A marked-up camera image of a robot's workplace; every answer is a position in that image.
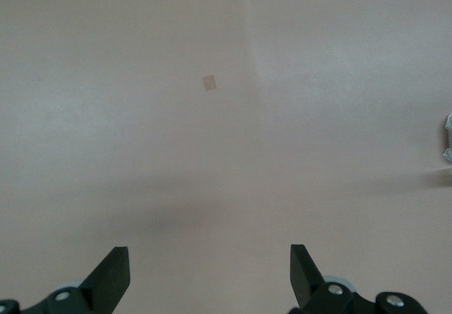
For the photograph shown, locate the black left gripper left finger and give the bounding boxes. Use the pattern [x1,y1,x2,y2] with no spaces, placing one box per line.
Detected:
[0,246,131,314]

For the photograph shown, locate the clear plastic egg box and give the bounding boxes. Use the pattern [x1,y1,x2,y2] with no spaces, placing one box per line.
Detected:
[442,113,452,164]

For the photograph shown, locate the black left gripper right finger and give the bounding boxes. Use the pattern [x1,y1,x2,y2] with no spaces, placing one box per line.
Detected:
[288,243,429,314]

